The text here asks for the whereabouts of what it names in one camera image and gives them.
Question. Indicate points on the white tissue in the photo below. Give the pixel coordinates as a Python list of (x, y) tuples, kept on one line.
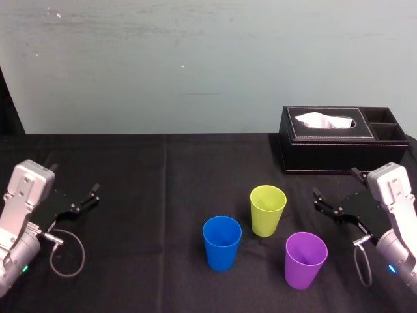
[(319, 120)]

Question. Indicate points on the blue plastic cup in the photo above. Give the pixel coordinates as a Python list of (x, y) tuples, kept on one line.
[(221, 257)]

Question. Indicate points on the yellow-green plastic cup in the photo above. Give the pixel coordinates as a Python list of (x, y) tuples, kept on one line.
[(265, 225)]

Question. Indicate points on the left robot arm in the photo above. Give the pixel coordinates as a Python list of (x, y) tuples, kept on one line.
[(19, 202)]

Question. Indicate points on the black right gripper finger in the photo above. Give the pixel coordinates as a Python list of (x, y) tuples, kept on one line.
[(360, 176), (325, 205)]

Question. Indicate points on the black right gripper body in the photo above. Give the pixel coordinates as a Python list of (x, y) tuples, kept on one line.
[(363, 212)]

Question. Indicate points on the black leather tissue box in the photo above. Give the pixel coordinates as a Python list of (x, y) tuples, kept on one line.
[(325, 156)]

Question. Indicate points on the black tablecloth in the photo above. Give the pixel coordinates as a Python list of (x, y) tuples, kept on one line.
[(146, 195)]

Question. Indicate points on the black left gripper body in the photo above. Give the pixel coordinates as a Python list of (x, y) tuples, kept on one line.
[(57, 207)]

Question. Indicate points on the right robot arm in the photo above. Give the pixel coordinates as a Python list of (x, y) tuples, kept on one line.
[(397, 202)]

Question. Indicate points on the dark panel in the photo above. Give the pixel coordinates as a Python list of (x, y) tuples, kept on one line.
[(6, 114)]

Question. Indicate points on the purple plastic cup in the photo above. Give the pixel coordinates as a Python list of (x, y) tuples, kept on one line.
[(301, 277)]

